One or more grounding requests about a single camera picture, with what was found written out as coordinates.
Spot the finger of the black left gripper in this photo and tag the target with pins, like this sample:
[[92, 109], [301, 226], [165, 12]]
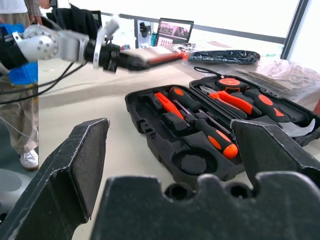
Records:
[[135, 67], [132, 56]]

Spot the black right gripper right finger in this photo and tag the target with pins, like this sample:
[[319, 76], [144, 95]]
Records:
[[270, 150]]

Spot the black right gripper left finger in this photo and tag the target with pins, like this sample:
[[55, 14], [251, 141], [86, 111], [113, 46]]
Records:
[[50, 187]]

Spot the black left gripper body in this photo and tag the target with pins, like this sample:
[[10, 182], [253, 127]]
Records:
[[111, 58]]

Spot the black orange utility knife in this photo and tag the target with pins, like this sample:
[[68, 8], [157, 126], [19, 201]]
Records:
[[170, 58]]

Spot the black tool case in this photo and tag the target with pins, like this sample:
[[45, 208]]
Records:
[[160, 140]]

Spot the grey round floor base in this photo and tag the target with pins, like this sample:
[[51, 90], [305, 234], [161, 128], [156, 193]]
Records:
[[8, 187]]

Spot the black orange claw hammer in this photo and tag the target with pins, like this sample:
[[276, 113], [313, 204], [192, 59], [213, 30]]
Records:
[[267, 101]]

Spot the open laptop computer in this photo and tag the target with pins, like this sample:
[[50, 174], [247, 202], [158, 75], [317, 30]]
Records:
[[175, 31]]

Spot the black draped jacket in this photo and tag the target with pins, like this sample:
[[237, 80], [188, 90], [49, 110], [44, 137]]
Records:
[[77, 21]]

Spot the red brick-shaped box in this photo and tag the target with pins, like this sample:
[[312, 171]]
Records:
[[317, 106]]

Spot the orange black tape measure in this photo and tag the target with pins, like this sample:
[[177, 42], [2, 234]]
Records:
[[231, 83]]

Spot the person in beige trousers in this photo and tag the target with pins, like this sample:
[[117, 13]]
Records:
[[17, 117]]

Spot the blue plastic crate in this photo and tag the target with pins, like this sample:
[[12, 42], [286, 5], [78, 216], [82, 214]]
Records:
[[23, 73]]

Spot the dark blue cloth in bag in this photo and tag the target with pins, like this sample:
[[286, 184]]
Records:
[[225, 57]]

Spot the black camera on stand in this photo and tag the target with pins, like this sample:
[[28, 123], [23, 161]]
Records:
[[145, 28]]

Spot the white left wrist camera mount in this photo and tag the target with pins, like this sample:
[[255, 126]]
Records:
[[112, 26]]

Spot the dark window frame post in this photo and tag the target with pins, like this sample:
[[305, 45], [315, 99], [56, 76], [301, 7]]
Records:
[[295, 27]]

